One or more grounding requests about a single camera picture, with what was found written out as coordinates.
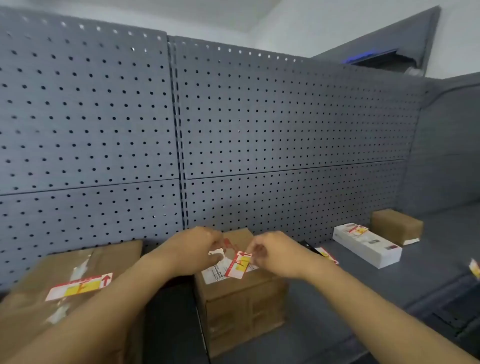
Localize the person's right hand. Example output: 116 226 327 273
245 230 323 282

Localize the person's left hand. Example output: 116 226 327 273
164 226 226 279

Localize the cardboard box red print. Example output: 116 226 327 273
193 227 290 359

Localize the long white box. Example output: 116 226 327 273
332 222 403 270

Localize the small taped cardboard box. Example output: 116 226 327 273
371 208 425 247

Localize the large cardboard box blue print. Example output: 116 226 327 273
0 239 145 364

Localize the person's left forearm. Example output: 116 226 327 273
3 239 181 364

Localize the person's right forearm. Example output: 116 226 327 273
305 254 477 364

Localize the slim black box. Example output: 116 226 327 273
298 239 324 257

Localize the gray metal shelf board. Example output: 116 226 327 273
313 5 442 78

